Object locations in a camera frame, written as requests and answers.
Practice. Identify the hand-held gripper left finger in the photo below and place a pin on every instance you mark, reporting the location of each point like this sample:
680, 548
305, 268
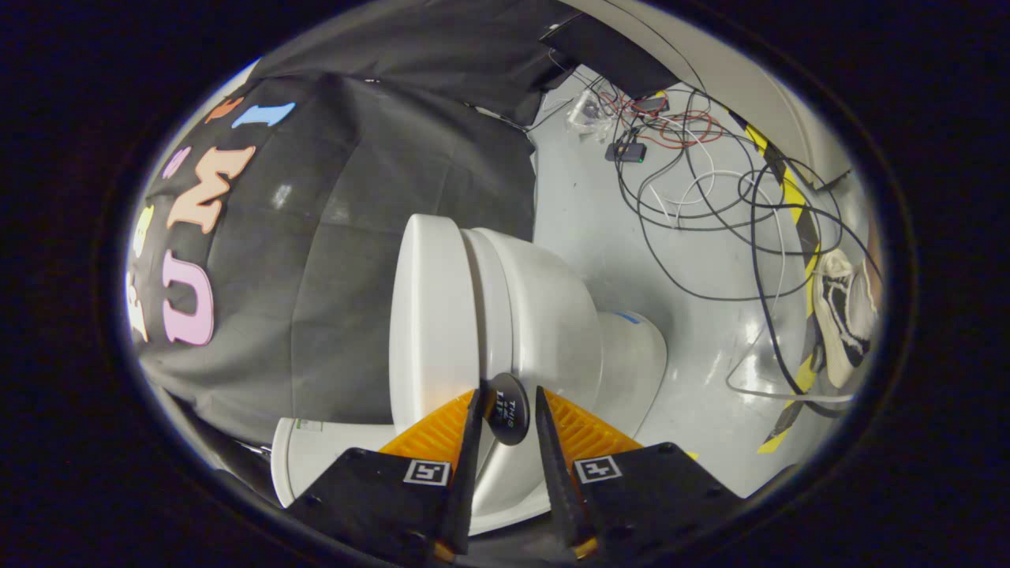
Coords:
461, 489

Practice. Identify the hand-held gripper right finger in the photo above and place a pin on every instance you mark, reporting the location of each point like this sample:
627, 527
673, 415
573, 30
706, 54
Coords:
556, 481

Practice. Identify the white toilet lid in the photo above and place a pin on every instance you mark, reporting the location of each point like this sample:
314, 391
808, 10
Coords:
430, 315

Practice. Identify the white toilet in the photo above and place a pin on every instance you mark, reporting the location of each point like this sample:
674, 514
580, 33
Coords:
552, 315

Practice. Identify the black backdrop cloth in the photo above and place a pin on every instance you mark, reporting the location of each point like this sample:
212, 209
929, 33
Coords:
355, 197

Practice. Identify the person's white black shoe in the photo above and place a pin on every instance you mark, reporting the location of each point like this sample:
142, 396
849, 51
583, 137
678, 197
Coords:
840, 315

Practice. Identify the small black device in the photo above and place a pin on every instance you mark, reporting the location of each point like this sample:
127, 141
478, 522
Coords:
653, 103
626, 152

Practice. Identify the yellow black hazard tape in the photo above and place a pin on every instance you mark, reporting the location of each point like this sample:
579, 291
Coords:
801, 221

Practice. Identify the clear plastic bag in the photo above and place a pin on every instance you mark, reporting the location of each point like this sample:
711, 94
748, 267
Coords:
585, 110

